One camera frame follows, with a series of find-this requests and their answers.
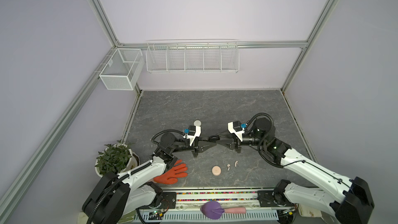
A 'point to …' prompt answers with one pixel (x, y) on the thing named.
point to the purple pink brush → (212, 210)
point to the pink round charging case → (216, 170)
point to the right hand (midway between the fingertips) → (216, 138)
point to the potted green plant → (117, 158)
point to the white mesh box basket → (123, 70)
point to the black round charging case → (213, 138)
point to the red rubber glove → (170, 176)
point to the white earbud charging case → (197, 123)
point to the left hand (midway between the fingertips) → (215, 144)
